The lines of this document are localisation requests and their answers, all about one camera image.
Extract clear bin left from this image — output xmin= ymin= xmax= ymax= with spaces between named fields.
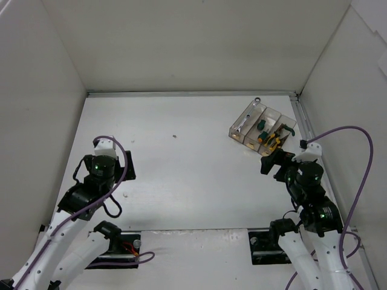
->
xmin=229 ymin=97 xmax=267 ymax=143

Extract green handled cutters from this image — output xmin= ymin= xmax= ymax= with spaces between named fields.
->
xmin=274 ymin=123 xmax=296 ymax=142

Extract clear bin right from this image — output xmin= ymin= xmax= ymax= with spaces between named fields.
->
xmin=258 ymin=115 xmax=296 ymax=156

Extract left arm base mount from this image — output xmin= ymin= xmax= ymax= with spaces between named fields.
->
xmin=86 ymin=231 xmax=141 ymax=269

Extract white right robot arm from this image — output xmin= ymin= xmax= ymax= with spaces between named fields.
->
xmin=261 ymin=140 xmax=355 ymax=289

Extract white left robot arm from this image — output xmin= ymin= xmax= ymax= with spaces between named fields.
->
xmin=1 ymin=135 xmax=135 ymax=289

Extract clear bin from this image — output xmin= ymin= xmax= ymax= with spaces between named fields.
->
xmin=243 ymin=107 xmax=281 ymax=152
xmin=258 ymin=115 xmax=296 ymax=156
xmin=229 ymin=97 xmax=267 ymax=143

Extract clear bin middle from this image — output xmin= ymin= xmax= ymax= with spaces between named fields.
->
xmin=243 ymin=107 xmax=281 ymax=152

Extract large silver ratchet wrench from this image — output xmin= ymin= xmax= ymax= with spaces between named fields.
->
xmin=236 ymin=97 xmax=261 ymax=132

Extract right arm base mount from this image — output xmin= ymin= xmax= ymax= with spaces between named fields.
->
xmin=248 ymin=228 xmax=291 ymax=265

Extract yellow pliers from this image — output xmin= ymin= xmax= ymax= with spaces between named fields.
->
xmin=264 ymin=133 xmax=285 ymax=152

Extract stubby green screwdriver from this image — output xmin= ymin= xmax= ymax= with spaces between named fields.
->
xmin=256 ymin=119 xmax=266 ymax=131

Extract green orange screwdriver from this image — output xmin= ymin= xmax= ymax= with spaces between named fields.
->
xmin=257 ymin=131 xmax=269 ymax=143

